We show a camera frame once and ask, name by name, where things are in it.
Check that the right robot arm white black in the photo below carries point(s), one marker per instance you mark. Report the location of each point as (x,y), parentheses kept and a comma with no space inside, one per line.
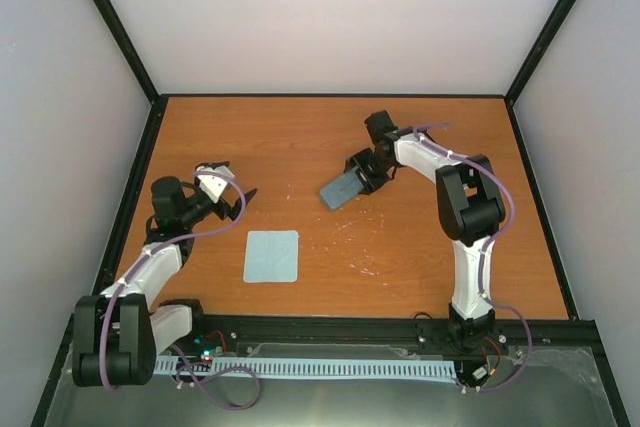
(470,207)

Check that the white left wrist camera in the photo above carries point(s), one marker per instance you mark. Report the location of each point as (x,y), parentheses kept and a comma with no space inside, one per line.
(213,181)

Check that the grey-blue glasses case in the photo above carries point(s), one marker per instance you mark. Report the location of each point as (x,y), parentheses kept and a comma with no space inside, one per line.
(341,190)

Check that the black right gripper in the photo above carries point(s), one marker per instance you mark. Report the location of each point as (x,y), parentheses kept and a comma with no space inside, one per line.
(370,184)

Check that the light blue cleaning cloth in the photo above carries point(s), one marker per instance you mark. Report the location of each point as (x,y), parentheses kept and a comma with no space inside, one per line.
(271,257)

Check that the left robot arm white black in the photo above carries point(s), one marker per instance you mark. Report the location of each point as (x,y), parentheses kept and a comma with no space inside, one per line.
(118,334)

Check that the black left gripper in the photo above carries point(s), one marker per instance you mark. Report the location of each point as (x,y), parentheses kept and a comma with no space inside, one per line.
(224,210)

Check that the black right corner frame post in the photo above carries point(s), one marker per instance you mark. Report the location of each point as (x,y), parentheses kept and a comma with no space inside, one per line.
(547,34)

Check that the black corner frame post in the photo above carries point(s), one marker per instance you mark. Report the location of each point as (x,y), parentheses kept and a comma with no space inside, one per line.
(547,34)
(123,41)

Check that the light blue slotted cable duct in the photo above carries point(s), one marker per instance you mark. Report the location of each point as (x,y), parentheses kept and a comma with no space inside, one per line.
(331,369)

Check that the black mounting rail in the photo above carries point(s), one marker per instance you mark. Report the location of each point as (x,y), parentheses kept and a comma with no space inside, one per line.
(422,336)

